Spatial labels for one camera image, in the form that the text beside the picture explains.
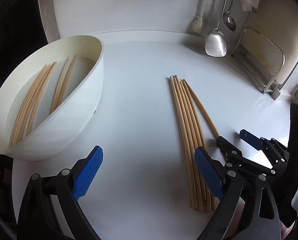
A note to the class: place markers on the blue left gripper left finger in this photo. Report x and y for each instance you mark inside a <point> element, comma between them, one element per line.
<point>84,171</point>

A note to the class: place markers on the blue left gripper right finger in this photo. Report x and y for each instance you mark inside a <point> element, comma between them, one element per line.
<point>212,171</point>

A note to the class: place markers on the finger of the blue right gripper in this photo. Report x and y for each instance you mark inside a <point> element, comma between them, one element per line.
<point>251,139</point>
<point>228,150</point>

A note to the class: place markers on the wooden chopstick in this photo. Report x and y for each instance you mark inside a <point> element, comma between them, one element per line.
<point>25,122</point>
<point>68,71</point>
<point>193,137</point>
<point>182,134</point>
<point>18,124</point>
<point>201,129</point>
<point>185,113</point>
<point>58,86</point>
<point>26,115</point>
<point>38,94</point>
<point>202,181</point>
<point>203,110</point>

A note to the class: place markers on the steel cutting board rack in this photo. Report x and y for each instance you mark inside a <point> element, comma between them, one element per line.
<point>255,63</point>

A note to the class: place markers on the white round bowl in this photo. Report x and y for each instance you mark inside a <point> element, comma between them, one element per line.
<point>51,133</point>

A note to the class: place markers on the steel spatula turner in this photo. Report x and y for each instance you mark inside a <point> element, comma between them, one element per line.
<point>215,44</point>

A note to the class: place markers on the white cutting board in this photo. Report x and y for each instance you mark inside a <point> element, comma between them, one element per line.
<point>278,20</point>

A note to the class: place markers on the steel ladle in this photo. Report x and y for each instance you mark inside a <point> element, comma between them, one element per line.
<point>228,19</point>

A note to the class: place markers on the white dish brush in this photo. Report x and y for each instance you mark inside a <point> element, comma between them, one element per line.
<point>198,23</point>

